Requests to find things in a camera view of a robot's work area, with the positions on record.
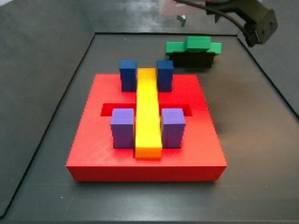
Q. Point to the left purple block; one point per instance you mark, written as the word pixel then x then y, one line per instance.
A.
pixel 122 128

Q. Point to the left dark blue block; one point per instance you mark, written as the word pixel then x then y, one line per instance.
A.
pixel 126 69

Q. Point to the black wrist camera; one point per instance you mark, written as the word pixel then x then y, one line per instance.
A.
pixel 260 19

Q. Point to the right dark blue block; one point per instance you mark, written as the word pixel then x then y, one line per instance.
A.
pixel 164 75

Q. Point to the red base board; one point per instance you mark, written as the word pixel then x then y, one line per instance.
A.
pixel 94 161

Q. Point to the black fixture bracket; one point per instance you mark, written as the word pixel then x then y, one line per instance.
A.
pixel 192 59

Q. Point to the dark blue block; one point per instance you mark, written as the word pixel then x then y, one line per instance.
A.
pixel 126 69
pixel 164 75

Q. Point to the right purple block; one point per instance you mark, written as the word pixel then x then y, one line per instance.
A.
pixel 172 127

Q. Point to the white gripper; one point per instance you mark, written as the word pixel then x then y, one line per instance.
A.
pixel 180 8

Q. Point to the green bridge-shaped block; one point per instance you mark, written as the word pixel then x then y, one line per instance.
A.
pixel 193 44

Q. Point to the yellow long bar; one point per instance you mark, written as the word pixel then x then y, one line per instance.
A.
pixel 148 145

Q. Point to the purple block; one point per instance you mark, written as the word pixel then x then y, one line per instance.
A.
pixel 172 127
pixel 122 128

